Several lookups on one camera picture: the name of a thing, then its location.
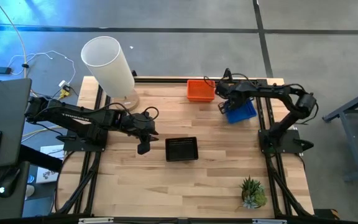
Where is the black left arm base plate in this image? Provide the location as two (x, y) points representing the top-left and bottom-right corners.
(56, 127), (109, 152)

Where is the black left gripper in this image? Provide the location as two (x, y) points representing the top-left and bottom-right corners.
(119, 111), (160, 143)

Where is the white label strip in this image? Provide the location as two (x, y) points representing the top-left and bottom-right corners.
(252, 218), (288, 224)
(78, 217), (115, 224)

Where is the white printed paper box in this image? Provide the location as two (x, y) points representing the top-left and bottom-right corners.
(35, 144), (65, 184)

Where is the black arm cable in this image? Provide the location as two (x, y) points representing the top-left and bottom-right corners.
(98, 102), (160, 123)
(203, 72), (256, 90)

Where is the thick cream floor cable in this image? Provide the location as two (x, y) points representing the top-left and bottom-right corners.
(21, 125), (64, 138)
(0, 0), (28, 79)

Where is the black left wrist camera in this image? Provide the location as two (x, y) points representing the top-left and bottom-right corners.
(137, 141), (152, 156)

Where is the black desk beam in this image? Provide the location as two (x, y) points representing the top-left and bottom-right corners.
(19, 144), (63, 172)

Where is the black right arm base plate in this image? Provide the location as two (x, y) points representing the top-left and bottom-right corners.
(258, 129), (315, 155)

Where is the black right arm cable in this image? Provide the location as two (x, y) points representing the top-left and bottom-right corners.
(203, 72), (256, 90)

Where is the black computer mouse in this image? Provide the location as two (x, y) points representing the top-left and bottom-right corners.
(0, 167), (22, 199)

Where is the white shade wooden base lamp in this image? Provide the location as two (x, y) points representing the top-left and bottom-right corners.
(80, 35), (140, 112)

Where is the white cup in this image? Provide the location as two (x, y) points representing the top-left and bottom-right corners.
(25, 184), (36, 200)

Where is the thin white charger cable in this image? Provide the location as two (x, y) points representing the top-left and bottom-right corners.
(7, 50), (76, 86)

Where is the black aluminium table frame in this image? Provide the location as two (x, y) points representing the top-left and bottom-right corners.
(52, 67), (316, 224)

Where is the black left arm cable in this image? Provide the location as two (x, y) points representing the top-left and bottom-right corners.
(98, 102), (160, 123)

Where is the small green succulent plant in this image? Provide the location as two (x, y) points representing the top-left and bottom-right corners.
(239, 175), (269, 210)

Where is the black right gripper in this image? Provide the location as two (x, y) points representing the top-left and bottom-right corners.
(214, 80), (255, 114)

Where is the grey desk surface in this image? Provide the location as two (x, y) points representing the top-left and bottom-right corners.
(0, 77), (32, 222)

